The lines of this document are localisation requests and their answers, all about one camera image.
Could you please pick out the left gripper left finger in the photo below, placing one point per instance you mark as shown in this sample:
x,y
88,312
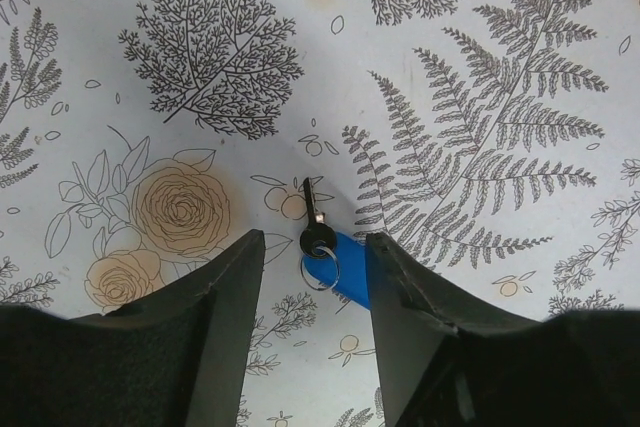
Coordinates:
x,y
175,357

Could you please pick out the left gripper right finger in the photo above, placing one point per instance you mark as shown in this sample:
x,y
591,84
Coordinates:
x,y
448,358

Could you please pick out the blue key tag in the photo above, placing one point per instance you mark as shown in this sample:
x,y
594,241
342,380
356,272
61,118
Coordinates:
x,y
330,260

